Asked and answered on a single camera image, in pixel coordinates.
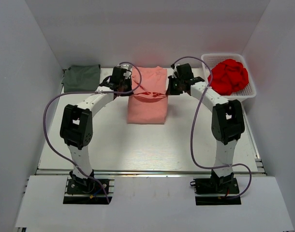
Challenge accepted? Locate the red t shirt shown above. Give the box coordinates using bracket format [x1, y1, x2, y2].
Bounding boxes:
[210, 59, 249, 96]

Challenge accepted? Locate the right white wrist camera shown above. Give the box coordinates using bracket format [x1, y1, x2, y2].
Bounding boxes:
[171, 64, 180, 78]

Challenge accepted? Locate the white plastic basket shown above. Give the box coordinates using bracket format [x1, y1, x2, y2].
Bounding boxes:
[201, 53, 256, 102]

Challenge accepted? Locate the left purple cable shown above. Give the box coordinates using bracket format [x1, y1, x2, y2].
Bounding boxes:
[43, 62, 143, 203]

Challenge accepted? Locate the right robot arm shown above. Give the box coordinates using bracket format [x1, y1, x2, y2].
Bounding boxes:
[166, 63, 245, 193]

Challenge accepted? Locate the folded green t shirt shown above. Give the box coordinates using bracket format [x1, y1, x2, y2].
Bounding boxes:
[61, 64, 101, 93]

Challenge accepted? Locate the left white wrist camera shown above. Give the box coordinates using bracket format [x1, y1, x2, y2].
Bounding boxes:
[118, 62, 133, 70]

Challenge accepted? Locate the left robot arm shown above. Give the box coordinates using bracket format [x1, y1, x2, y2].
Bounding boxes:
[60, 66, 132, 193]

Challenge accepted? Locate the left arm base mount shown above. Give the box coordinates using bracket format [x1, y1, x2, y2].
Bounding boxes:
[63, 178, 114, 205]

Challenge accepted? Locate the pink t shirt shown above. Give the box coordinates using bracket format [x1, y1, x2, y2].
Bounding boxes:
[127, 66, 168, 124]

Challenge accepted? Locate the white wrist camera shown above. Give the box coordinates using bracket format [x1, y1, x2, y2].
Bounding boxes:
[171, 64, 180, 78]
[118, 62, 133, 70]

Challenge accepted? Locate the aluminium rail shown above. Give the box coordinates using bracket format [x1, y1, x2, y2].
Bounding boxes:
[36, 169, 266, 176]

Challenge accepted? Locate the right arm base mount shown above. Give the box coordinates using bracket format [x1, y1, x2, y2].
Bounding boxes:
[190, 178, 241, 206]

